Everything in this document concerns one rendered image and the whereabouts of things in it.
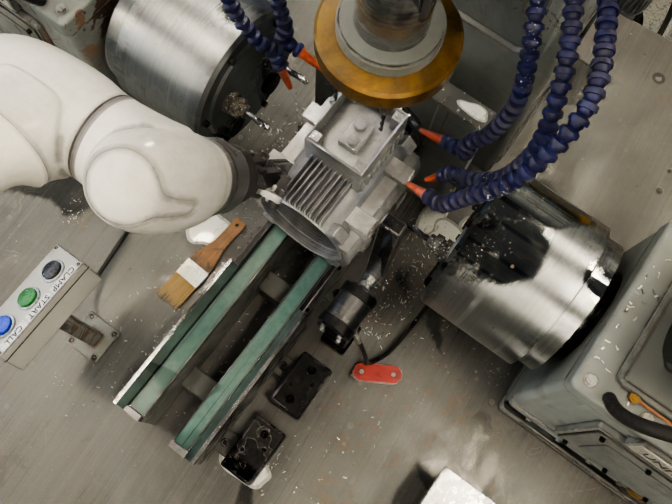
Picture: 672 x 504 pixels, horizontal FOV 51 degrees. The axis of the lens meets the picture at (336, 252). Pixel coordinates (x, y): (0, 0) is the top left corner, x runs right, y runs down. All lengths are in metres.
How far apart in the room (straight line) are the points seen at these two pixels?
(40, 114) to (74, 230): 0.68
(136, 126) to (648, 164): 1.09
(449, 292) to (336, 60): 0.37
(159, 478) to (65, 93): 0.74
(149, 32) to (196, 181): 0.48
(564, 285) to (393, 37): 0.40
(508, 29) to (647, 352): 0.48
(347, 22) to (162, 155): 0.31
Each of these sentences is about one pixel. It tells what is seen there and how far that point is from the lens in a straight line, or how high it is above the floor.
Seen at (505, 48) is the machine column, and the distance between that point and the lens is 1.10.
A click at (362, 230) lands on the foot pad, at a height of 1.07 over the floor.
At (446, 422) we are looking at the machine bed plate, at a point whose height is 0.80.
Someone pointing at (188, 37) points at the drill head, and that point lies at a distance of 1.09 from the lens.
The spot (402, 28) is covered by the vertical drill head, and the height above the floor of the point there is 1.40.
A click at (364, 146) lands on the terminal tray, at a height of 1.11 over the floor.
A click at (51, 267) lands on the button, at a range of 1.08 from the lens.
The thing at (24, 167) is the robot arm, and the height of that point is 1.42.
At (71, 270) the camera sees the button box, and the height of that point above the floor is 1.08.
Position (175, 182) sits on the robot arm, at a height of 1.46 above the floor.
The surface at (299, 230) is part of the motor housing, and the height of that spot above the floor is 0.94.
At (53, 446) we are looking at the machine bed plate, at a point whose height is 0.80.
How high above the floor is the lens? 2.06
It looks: 73 degrees down
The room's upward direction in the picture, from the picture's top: 8 degrees clockwise
